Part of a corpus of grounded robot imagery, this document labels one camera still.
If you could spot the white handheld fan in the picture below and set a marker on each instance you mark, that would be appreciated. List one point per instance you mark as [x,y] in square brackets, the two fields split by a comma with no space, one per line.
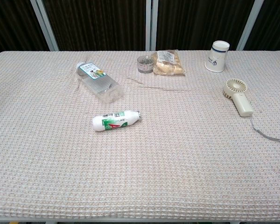
[242,102]

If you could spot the white bottle green red label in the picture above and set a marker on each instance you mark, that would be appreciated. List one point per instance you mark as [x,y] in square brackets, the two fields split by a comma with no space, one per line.
[112,121]

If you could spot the clear jar of pins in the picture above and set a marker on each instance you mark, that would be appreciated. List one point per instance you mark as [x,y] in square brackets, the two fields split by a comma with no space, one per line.
[144,65]

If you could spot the beige waffle-weave tablecloth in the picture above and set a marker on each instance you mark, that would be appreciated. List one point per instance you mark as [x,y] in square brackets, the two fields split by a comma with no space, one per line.
[154,163]

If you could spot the clear bag of snacks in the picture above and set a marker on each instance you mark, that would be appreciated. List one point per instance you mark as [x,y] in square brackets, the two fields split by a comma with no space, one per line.
[168,65]

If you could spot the clear plastic water bottle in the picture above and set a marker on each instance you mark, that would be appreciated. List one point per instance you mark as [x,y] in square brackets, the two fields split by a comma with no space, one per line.
[95,79]

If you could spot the white paper cup blue print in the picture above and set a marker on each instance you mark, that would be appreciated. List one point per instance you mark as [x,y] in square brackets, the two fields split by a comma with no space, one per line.
[215,60]

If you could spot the dark ribbed partition panel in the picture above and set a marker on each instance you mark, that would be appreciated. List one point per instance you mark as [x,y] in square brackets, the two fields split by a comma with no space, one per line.
[9,23]
[275,23]
[200,21]
[95,23]

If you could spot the grey partition frame post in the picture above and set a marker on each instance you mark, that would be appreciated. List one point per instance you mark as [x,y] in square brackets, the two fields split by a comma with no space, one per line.
[250,23]
[45,28]
[151,23]

